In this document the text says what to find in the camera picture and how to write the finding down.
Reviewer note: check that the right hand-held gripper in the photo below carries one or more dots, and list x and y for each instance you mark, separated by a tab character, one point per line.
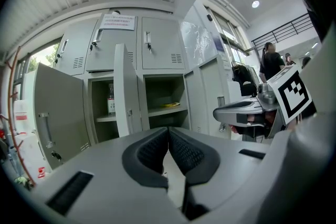
291	94

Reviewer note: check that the grey metal locker door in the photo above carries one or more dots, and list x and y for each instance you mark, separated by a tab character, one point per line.
65	112
210	81
126	86

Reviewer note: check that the white cylindrical camera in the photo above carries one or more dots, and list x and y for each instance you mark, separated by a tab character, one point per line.
116	12

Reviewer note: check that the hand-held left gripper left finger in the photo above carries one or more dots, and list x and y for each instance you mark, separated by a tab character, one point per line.
105	178

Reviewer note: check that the white paper notice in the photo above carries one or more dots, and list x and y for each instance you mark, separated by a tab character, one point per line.
116	22

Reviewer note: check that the round ceiling light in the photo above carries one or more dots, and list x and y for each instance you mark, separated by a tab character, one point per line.
255	4

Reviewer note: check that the black metal railing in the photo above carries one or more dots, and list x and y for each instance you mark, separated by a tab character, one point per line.
283	31

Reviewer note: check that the yellow flat packet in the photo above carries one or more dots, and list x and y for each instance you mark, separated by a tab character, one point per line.
170	105

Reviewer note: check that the white water dispenser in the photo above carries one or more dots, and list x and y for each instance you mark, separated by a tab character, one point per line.
31	152

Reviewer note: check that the black hanging garment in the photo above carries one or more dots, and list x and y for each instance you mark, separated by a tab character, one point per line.
244	78

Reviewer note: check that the person's right hand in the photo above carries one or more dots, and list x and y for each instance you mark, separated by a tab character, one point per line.
258	120

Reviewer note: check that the black-headed key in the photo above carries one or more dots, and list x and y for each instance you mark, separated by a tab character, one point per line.
149	47
94	44
58	55

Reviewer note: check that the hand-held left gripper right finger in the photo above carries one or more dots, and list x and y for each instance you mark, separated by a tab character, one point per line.
223	170

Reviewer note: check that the green and black bag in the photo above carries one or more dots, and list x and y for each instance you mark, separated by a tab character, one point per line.
22	181

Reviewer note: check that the large clear dispenser water jug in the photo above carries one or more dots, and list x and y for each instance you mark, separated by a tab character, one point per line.
22	111

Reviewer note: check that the red-brown wooden coat rack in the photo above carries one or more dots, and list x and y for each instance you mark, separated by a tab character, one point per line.
10	112

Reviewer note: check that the grey metal locker cabinet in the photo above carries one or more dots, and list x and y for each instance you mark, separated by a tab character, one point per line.
162	42

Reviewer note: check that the green label bottle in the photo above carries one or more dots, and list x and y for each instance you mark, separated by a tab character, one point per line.
111	105

